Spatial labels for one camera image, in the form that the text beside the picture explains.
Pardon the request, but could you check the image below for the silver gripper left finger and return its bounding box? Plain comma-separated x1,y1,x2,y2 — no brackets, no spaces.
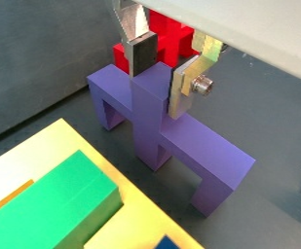
112,0,159,77

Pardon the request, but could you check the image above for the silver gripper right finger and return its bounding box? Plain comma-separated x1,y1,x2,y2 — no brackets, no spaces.
169,30,224,119

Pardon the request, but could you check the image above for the purple cross-shaped block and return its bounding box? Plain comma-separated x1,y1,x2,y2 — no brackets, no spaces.
88,62,255,216

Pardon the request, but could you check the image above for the yellow base board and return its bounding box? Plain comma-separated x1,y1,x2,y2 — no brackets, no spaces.
0,120,203,249

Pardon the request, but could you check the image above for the red cross-shaped block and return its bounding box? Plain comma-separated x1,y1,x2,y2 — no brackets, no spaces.
114,10,196,74

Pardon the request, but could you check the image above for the green rectangular block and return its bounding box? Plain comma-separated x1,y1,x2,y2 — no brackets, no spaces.
0,152,124,249

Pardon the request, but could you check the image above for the blue rectangular block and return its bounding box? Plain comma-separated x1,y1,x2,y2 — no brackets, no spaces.
156,236,180,249

